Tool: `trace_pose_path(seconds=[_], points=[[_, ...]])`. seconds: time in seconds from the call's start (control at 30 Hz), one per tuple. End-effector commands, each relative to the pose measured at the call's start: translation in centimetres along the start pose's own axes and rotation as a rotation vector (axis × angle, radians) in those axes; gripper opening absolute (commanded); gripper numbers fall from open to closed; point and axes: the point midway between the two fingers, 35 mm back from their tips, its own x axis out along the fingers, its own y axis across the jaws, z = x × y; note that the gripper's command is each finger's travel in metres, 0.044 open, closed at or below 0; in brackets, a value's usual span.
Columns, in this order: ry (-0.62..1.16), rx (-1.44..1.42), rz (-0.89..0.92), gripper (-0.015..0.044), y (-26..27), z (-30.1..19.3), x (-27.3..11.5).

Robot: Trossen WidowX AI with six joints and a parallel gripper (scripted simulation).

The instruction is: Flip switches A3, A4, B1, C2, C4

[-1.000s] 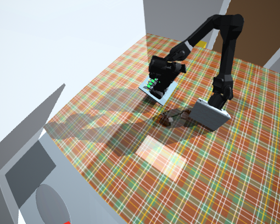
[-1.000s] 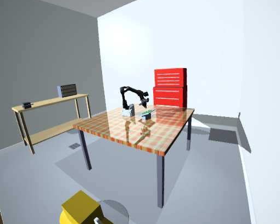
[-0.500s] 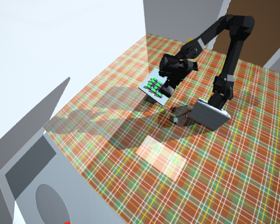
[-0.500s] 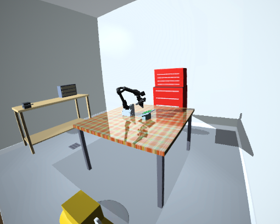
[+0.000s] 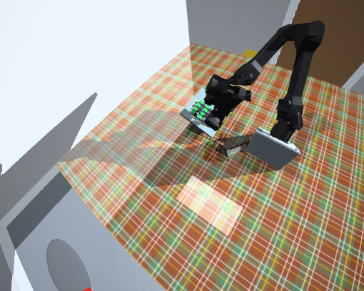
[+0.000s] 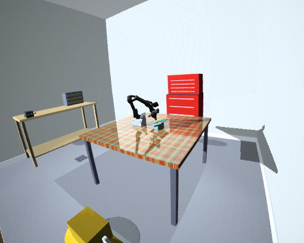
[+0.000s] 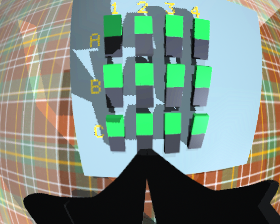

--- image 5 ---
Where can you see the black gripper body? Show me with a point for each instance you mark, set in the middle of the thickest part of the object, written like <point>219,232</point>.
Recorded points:
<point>213,120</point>

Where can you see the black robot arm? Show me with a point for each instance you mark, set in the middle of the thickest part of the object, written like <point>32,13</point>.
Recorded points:
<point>307,38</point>

